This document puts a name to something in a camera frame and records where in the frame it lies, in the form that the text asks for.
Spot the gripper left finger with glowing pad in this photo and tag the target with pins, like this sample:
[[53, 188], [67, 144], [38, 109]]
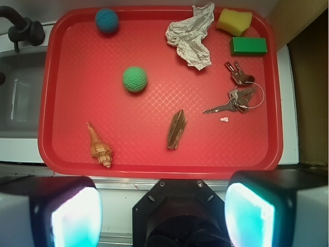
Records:
[[50, 211]]

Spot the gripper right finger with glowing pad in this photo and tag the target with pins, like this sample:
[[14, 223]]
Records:
[[284, 207]]

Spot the green dimpled ball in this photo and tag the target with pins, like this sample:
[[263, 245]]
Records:
[[134, 79]]

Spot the blue dimpled ball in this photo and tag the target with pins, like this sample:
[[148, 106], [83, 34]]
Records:
[[107, 21]]

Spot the brown spiral seashell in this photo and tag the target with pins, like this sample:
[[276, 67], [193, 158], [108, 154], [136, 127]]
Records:
[[99, 149]]

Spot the small white paper scrap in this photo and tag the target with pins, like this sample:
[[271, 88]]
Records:
[[224, 119]]

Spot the grey sink basin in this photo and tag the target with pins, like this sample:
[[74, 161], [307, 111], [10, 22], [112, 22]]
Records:
[[21, 92]]

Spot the bunch of silver keys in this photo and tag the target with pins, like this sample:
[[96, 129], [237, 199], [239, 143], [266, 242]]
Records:
[[240, 96]]

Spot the brown wood piece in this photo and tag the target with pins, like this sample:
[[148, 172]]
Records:
[[176, 129]]

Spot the red plastic tray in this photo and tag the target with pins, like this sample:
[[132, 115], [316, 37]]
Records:
[[83, 83]]

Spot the green rectangular block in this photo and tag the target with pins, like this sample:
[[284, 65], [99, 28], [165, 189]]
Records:
[[247, 46]]

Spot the black faucet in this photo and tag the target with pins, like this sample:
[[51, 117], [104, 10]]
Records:
[[23, 28]]

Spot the brown cardboard box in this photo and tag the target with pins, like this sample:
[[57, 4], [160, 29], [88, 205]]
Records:
[[301, 35]]

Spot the yellow sponge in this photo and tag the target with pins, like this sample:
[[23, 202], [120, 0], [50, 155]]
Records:
[[234, 22]]

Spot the crumpled white paper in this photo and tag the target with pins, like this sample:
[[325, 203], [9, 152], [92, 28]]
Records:
[[187, 36]]

